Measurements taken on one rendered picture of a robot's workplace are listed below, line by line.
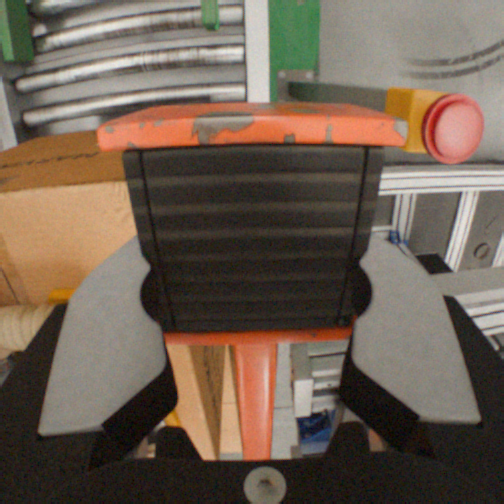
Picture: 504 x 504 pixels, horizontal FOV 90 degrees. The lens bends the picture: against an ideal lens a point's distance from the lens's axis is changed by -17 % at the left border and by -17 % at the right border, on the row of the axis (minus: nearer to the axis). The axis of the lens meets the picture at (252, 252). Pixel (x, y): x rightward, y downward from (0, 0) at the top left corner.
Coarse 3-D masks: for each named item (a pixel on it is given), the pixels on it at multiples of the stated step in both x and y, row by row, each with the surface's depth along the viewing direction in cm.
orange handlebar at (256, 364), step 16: (240, 352) 14; (256, 352) 14; (272, 352) 14; (240, 368) 15; (256, 368) 15; (272, 368) 15; (240, 384) 15; (256, 384) 15; (272, 384) 15; (240, 400) 16; (256, 400) 16; (272, 400) 16; (240, 416) 17; (256, 416) 17; (272, 416) 18; (256, 432) 18; (256, 448) 20
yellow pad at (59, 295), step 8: (56, 288) 29; (64, 288) 29; (72, 288) 29; (48, 296) 28; (56, 296) 28; (64, 296) 28; (168, 416) 39; (176, 416) 41; (160, 424) 39; (168, 424) 40; (176, 424) 41; (152, 432) 41; (152, 440) 42
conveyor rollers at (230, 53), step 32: (32, 0) 51; (64, 0) 52; (96, 0) 54; (64, 32) 56; (96, 32) 57; (128, 32) 58; (96, 64) 61; (128, 64) 61; (160, 64) 62; (192, 64) 63; (224, 64) 64; (96, 96) 66; (128, 96) 65; (160, 96) 66; (192, 96) 66; (224, 96) 66
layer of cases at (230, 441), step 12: (228, 348) 112; (228, 360) 116; (228, 372) 120; (228, 384) 124; (228, 396) 129; (228, 408) 135; (228, 420) 141; (228, 432) 149; (240, 432) 157; (228, 444) 157; (240, 444) 157
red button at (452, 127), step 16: (448, 96) 24; (464, 96) 23; (432, 112) 24; (448, 112) 24; (464, 112) 24; (480, 112) 24; (432, 128) 25; (448, 128) 25; (464, 128) 25; (480, 128) 24; (432, 144) 26; (448, 144) 25; (464, 144) 25; (448, 160) 27
